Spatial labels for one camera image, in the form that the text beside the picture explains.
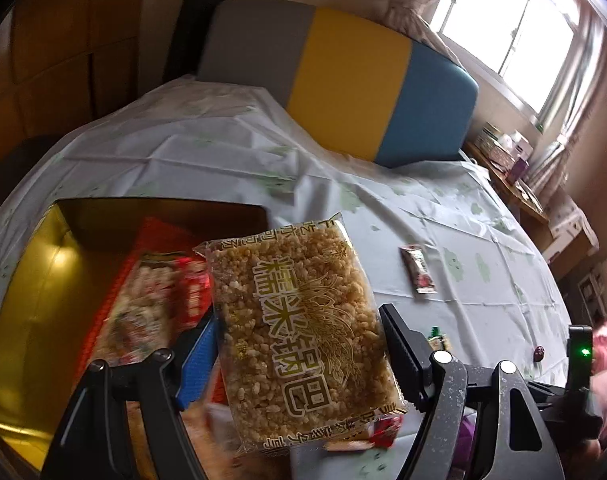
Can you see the purple box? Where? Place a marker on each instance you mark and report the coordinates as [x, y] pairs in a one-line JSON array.
[[517, 171]]

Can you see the wooden side desk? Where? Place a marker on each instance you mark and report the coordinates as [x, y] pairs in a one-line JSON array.
[[518, 200]]

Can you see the black rolled mat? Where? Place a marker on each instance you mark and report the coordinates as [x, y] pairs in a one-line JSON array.
[[193, 25]]

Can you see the purple snack packet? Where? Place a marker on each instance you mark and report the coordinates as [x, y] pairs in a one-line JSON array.
[[467, 435]]

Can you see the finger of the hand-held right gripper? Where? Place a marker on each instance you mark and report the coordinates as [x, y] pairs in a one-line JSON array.
[[568, 410]]

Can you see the green candy wrapper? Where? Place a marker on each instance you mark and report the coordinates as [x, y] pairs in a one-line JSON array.
[[437, 339]]

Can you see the small red-black snack packet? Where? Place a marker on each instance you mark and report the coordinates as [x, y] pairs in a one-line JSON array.
[[418, 270]]

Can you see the gold tin box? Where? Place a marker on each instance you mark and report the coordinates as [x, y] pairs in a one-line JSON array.
[[33, 310]]

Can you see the wooden wardrobe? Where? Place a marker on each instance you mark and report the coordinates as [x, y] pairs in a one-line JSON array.
[[58, 50]]

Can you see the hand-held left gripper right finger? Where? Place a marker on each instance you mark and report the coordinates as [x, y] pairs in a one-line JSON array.
[[406, 355]]

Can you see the large red snack packet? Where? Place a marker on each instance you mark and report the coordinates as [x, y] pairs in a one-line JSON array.
[[148, 300]]

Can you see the puffed rice cracker packet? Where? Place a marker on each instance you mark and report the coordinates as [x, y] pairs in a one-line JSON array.
[[293, 335]]

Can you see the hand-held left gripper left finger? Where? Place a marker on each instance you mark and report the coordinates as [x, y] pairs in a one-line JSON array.
[[198, 365]]

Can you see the window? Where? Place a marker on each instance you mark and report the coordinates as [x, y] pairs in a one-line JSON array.
[[513, 30]]

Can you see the white patterned box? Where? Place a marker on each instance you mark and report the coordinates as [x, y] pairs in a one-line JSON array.
[[571, 230]]

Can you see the small red candy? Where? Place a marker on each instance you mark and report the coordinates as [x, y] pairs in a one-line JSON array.
[[383, 431]]

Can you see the grey yellow blue headboard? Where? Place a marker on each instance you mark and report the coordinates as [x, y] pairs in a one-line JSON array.
[[348, 75]]

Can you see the dark round candy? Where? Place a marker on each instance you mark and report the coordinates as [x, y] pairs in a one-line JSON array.
[[538, 355]]

